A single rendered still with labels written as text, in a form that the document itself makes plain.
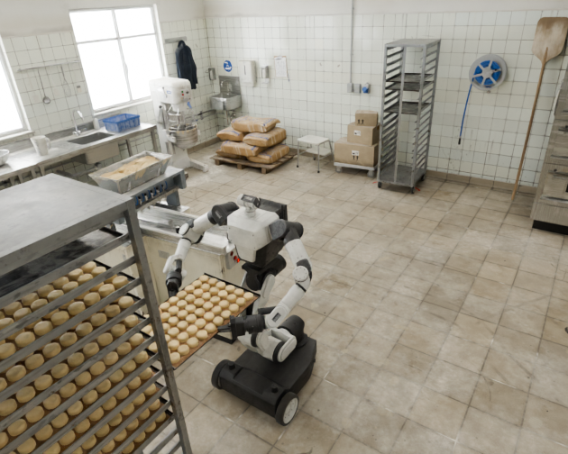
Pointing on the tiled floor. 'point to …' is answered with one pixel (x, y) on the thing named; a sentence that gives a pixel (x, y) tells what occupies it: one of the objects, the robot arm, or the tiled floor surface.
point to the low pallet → (253, 162)
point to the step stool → (316, 147)
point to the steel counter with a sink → (99, 147)
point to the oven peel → (544, 39)
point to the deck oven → (566, 150)
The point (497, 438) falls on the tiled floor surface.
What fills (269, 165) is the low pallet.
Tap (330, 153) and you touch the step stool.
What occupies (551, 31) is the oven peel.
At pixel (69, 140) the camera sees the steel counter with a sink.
